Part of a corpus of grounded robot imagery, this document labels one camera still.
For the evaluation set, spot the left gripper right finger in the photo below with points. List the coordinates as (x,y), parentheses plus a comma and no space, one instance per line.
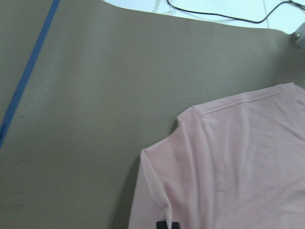
(175,225)

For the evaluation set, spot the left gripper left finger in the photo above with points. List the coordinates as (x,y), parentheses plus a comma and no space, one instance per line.
(161,225)

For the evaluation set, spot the pink snoopy t-shirt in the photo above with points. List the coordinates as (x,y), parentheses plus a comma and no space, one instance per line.
(232,163)

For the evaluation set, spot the aluminium frame post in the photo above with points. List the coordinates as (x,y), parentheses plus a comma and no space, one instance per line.
(297,38)

